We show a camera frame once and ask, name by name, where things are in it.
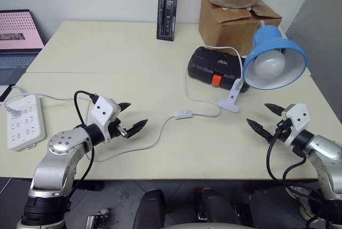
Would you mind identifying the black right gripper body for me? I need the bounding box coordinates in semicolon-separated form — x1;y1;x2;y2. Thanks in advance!
272;118;292;144

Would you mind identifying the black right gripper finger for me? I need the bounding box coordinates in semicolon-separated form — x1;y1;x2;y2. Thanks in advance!
246;118;275;142
264;103;284;117

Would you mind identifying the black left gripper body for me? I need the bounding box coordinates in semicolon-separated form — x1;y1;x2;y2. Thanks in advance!
106;105;129;139

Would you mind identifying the blue desk lamp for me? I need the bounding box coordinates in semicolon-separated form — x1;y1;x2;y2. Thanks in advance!
217;21;307;113

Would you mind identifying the white light bulb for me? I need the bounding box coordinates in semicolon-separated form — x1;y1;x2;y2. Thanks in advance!
253;49;285;76

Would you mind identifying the white sneaker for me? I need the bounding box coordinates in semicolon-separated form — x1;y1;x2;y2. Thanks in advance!
285;185;329;220

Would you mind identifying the dark rounded shape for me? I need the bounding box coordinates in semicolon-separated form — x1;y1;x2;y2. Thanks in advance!
133;189;166;229
200;188;241;226

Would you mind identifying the black tool case orange latch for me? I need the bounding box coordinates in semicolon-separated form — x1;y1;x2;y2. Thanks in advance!
186;46;251;93

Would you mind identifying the white power strip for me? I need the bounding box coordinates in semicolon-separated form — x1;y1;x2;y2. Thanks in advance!
4;94;46;151

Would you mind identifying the brown cardboard box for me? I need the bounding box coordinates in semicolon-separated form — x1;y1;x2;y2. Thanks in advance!
198;0;283;56

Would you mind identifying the black toothbrush package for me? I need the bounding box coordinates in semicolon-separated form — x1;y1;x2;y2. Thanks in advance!
156;0;178;41

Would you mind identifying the laptop with pink screen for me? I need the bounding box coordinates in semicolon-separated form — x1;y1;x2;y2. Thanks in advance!
0;9;45;85

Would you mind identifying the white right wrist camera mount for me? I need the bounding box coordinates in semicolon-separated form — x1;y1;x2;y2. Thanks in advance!
282;103;310;144

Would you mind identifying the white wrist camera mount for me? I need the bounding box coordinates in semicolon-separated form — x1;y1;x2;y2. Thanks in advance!
90;96;121;144
282;103;310;144

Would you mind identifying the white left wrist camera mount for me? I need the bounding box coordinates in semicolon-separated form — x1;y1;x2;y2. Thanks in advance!
90;96;121;144

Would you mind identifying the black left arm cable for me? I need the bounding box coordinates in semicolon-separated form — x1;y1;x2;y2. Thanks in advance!
68;90;98;200

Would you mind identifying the white inline cord switch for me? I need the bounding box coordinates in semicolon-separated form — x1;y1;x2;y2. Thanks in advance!
173;109;193;120

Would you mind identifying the white lamp cord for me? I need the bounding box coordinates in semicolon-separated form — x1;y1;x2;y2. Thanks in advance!
4;45;246;163

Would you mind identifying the white power strip cord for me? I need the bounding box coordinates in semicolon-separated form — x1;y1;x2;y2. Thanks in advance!
0;86;26;100

